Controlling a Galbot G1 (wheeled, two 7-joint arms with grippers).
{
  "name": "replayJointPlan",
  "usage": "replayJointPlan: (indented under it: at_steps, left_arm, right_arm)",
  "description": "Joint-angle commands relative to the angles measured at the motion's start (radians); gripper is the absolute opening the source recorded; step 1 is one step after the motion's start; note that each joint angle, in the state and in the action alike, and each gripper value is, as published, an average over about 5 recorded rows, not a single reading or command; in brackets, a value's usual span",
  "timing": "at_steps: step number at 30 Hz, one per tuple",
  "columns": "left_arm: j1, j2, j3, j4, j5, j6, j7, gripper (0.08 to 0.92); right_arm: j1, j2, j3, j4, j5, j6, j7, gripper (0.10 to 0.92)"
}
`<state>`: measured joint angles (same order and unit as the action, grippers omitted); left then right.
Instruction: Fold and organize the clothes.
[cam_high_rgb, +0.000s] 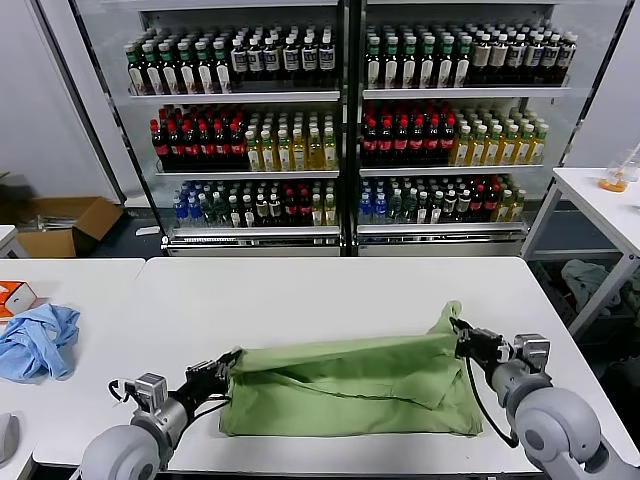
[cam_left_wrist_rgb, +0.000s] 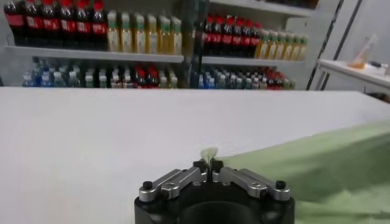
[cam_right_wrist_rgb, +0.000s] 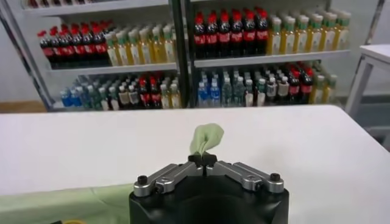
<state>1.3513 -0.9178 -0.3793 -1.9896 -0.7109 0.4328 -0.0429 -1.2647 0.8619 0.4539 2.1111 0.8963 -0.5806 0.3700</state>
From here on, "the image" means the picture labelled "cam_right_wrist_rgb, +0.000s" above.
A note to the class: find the light green shirt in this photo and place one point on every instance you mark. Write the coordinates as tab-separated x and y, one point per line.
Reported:
207	137

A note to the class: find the right metal shelf rack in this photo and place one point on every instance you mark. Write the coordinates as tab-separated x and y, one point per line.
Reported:
268	59

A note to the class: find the small dark bottle white label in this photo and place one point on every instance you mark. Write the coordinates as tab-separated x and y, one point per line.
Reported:
261	93
105	102
114	101
249	94

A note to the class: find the small red cap cola bottle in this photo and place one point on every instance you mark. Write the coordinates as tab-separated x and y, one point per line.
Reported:
294	86
155	95
144	95
306	85

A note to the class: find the small dark bottle beige label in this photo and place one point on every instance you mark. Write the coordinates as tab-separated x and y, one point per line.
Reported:
271	89
133	96
123	97
283	89

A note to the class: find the white side table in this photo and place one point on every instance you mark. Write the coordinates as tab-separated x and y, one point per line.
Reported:
376	51

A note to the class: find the blue water bottle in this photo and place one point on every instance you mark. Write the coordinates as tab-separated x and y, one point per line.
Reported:
202	94
214	93
65	98
76	97

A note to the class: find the glass door beverage cooler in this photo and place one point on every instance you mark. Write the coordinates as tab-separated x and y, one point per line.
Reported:
112	69

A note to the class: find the small yellow juice bottle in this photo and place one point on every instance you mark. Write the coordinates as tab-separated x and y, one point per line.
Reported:
164	97
174	96
330	88
317	89

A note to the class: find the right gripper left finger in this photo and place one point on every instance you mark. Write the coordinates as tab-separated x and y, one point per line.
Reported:
170	175

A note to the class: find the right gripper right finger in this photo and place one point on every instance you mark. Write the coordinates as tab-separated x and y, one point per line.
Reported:
243	176

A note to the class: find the open brown cardboard box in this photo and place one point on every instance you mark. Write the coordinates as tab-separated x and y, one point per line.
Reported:
21	106

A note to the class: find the green tinted water bottle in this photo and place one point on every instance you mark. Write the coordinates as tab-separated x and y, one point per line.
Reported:
239	92
227	92
96	99
87	98

